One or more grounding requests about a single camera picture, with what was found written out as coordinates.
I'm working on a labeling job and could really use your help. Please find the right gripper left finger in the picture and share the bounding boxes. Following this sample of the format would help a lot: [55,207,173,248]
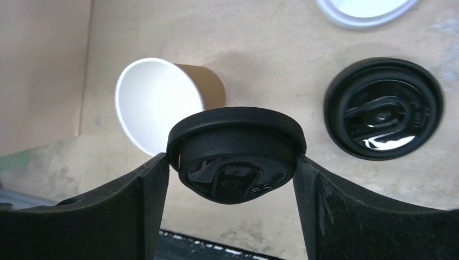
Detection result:
[1,153,169,259]

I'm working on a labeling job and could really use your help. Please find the white cup lid lower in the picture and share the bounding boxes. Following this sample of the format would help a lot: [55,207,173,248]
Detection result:
[315,0,418,30]

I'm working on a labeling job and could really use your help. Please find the checkered paper bakery bag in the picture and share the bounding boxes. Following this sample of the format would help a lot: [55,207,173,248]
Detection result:
[1,0,93,155]

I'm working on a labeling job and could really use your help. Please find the green cup holder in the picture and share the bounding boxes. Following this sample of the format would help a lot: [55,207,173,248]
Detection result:
[1,149,31,173]

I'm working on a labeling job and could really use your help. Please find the stack of black lids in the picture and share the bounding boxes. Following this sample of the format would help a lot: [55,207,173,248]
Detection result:
[323,57,444,161]

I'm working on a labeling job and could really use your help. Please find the brown paper coffee cup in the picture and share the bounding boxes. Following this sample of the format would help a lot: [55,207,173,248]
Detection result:
[114,57,226,157]

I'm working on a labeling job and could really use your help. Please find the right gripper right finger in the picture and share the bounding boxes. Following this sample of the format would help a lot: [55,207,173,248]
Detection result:
[293,156,458,259]

